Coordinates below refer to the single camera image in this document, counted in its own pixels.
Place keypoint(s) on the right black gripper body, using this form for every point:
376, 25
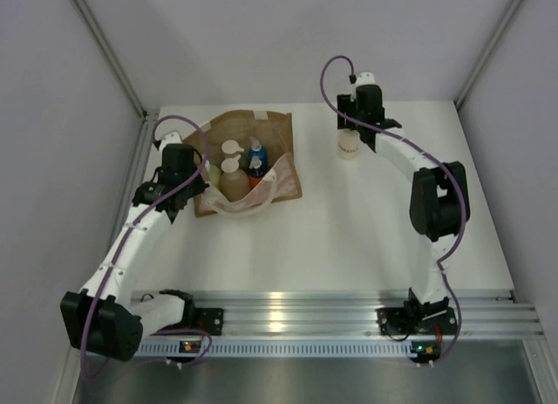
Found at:
347, 105

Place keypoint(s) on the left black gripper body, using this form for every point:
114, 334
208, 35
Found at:
199, 185

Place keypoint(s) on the white round cap bottle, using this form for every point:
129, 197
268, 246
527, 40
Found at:
348, 144

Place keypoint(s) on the burlap canvas tote bag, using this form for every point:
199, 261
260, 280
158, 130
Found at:
281, 181

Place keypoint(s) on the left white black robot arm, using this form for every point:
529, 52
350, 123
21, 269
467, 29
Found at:
101, 318

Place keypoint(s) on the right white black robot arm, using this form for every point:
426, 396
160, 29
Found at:
438, 211

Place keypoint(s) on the yellow-green squeeze bottle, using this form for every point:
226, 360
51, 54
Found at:
213, 174

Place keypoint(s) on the grey-green pump bottle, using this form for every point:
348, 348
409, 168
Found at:
232, 149

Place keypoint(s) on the beige pump bottle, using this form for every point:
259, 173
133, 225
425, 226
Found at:
234, 182

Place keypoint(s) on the blue orange spray bottle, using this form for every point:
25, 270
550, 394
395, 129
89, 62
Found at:
256, 171

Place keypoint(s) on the dark blue spray bottle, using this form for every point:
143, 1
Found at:
257, 150

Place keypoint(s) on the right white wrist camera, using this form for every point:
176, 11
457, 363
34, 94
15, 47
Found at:
362, 79

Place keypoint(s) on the slotted cable duct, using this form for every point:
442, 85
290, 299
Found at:
227, 348

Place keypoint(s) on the right aluminium frame post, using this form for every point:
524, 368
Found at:
497, 33

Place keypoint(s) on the aluminium frame post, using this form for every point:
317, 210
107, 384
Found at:
86, 14
497, 33

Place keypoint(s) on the left aluminium frame post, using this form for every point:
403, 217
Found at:
86, 14

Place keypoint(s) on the aluminium mounting rail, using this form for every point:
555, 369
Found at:
487, 314

